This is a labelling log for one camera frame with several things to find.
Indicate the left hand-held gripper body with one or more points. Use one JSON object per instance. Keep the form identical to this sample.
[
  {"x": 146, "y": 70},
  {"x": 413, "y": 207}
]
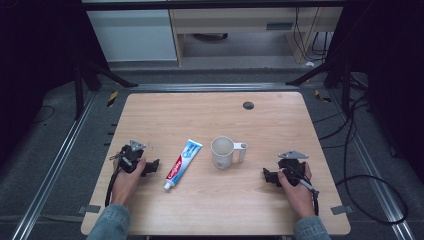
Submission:
[{"x": 130, "y": 156}]

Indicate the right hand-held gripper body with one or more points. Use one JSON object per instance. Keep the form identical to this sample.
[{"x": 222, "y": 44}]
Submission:
[{"x": 292, "y": 168}]

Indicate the person's left hand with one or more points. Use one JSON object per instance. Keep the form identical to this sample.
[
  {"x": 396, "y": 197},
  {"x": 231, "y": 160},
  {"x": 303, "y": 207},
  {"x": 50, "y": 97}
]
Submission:
[{"x": 125, "y": 185}]

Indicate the person's right hand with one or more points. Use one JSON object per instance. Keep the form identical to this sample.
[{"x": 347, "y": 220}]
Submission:
[{"x": 298, "y": 196}]

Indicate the toothpaste tube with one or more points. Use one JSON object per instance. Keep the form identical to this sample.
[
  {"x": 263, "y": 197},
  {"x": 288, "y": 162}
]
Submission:
[{"x": 184, "y": 164}]

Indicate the white cup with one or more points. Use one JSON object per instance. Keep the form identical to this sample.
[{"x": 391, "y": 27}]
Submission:
[{"x": 222, "y": 152}]

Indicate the yellow black tape strip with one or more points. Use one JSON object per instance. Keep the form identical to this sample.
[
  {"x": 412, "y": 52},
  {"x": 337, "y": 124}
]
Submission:
[
  {"x": 322, "y": 96},
  {"x": 112, "y": 98}
]

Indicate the grey tape piece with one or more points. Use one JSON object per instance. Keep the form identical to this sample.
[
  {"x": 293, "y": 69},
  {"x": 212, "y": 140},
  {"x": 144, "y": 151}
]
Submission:
[
  {"x": 90, "y": 209},
  {"x": 342, "y": 209}
]

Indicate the grey table grommet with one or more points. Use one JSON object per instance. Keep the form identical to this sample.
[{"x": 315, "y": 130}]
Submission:
[{"x": 248, "y": 105}]

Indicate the black metal stand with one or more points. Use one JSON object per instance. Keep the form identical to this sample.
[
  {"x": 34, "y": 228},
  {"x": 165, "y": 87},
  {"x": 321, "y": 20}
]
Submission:
[
  {"x": 336, "y": 71},
  {"x": 87, "y": 73}
]

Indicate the white cabinet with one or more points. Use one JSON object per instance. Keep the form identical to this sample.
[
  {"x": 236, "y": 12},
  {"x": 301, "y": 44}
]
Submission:
[{"x": 133, "y": 35}]

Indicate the metal floor rail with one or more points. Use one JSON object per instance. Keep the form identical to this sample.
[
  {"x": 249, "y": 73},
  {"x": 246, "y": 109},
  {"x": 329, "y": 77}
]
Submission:
[
  {"x": 376, "y": 173},
  {"x": 50, "y": 173},
  {"x": 213, "y": 87}
]

